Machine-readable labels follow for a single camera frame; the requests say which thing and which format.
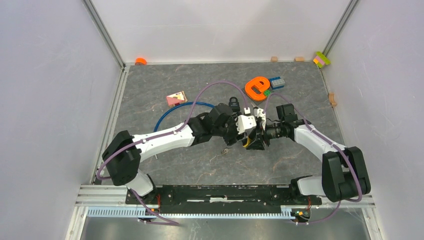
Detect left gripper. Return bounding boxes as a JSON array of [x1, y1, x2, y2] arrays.
[[212, 112, 248, 147]]

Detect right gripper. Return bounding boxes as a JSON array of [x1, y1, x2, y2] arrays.
[[246, 120, 285, 151]]

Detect yellow padlock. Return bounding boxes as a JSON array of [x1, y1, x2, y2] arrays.
[[242, 137, 251, 148]]

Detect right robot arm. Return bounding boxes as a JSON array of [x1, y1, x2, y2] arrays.
[[236, 104, 371, 204]]

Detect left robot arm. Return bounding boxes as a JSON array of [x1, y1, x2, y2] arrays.
[[101, 103, 256, 186]]

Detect black padlock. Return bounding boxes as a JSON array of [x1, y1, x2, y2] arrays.
[[228, 96, 241, 113]]

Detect green lego brick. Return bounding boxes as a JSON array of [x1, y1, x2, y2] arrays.
[[263, 89, 272, 99]]

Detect orange letter block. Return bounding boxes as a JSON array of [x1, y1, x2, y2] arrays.
[[244, 76, 271, 102]]

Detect blue lego brick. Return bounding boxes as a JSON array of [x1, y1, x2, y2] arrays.
[[268, 76, 286, 90]]

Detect pink wooden puzzle box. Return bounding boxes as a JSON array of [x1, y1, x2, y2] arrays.
[[166, 91, 188, 108]]

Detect wooden block left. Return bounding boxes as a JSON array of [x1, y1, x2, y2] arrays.
[[270, 56, 278, 63]]

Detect wooden arch piece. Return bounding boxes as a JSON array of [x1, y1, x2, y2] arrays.
[[328, 92, 338, 108]]

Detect stacked coloured lego bricks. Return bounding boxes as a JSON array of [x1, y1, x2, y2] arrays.
[[312, 51, 331, 69]]

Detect orange round cap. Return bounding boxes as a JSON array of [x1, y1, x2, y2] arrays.
[[134, 57, 147, 66]]

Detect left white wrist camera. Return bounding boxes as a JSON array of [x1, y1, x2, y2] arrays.
[[235, 107, 257, 135]]

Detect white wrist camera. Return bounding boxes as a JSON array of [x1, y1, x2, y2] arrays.
[[235, 107, 257, 135], [253, 106, 267, 130]]

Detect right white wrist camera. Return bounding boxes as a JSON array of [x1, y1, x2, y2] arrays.
[[253, 106, 267, 130]]

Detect blue cable loop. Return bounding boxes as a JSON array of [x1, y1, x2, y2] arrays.
[[153, 101, 216, 133]]

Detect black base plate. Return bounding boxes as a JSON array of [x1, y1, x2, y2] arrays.
[[141, 184, 322, 214]]

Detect blue slotted cable duct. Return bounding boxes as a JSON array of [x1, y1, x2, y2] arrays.
[[86, 206, 293, 220]]

